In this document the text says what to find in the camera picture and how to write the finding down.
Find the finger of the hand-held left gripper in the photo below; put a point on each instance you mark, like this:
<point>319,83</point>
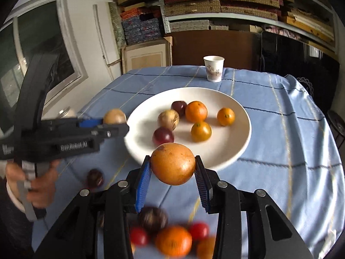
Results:
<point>113,132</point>
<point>89,123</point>

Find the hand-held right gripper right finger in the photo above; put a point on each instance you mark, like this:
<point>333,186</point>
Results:
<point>203,186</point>

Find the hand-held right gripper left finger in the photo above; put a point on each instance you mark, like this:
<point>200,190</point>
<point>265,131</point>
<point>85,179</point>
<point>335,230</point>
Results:
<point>142,186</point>

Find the tan passion fruit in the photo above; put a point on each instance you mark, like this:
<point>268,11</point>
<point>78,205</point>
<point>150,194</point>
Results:
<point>168,119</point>
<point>114,116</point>

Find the speckled orange passion fruit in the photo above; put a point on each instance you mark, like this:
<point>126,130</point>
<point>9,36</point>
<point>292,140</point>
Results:
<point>173,163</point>

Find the small red tomato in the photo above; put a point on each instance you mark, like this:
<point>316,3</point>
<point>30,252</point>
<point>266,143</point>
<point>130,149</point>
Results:
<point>199,230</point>
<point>138,236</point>

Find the white plate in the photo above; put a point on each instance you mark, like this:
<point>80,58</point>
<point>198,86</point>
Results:
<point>229,145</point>

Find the dark red plum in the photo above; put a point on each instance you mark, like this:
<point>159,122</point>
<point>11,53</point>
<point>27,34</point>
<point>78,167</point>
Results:
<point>179,108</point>
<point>163,136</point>

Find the orange mandarin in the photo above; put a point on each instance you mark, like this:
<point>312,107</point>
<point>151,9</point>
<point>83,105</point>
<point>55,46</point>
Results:
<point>201,131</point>
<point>173,241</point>
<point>206,248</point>
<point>196,111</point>
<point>225,116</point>

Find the person's left forearm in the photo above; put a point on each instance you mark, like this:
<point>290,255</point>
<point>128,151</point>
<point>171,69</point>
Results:
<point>12,197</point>

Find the person's left hand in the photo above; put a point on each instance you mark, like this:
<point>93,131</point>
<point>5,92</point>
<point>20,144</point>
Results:
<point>44,188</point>

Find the white beverage can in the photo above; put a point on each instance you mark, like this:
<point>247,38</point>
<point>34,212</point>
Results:
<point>67,113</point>

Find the blue checked tablecloth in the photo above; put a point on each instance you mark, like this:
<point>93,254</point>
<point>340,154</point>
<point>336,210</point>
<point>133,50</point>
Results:
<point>269,145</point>

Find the white leaning board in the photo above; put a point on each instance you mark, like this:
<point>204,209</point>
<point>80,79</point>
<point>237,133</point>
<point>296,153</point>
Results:
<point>103,40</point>

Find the white framed window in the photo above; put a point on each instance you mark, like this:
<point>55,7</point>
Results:
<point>54,32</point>

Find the green stone slab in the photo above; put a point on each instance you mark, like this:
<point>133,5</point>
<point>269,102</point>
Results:
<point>116,24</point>

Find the stack of blue patterned boxes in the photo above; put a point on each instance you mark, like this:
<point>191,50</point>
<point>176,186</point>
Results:
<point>140,29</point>

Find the white paper cup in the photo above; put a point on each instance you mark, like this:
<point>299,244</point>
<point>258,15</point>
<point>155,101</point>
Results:
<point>213,70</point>

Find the white metal shelf rack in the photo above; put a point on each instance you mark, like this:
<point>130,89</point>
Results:
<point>188,17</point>

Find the brown wooden cabinet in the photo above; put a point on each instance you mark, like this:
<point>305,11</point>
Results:
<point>229,45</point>

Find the black stool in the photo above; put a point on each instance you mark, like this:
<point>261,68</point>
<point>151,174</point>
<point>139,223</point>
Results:
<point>337,124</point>

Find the black monitor screen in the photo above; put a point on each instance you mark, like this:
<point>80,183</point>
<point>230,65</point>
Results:
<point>291,56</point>

